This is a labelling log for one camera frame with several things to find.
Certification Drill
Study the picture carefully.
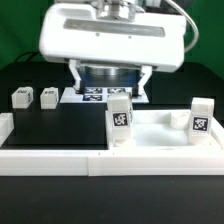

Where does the white marker sheet with tags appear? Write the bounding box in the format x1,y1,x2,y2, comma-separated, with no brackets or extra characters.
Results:
59,86,150,104

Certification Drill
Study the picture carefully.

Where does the grey camera cable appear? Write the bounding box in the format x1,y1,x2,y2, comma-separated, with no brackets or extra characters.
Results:
163,0,200,54

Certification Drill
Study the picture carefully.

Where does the white square table top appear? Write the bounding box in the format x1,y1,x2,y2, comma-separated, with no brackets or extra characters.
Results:
105,110,224,151

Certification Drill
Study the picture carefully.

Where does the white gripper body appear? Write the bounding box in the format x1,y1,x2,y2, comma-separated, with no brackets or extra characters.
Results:
39,3,186,72

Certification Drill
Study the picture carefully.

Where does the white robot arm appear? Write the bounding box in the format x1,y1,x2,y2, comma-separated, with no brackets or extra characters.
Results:
39,0,197,96

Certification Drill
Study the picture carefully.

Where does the white U-shaped fence wall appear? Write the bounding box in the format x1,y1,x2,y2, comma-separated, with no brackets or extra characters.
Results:
0,112,224,177

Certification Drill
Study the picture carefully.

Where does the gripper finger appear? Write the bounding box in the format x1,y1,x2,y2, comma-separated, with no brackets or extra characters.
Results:
132,66,153,97
69,60,84,94

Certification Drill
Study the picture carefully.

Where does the black cable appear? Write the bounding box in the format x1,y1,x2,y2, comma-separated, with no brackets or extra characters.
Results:
13,50,43,64

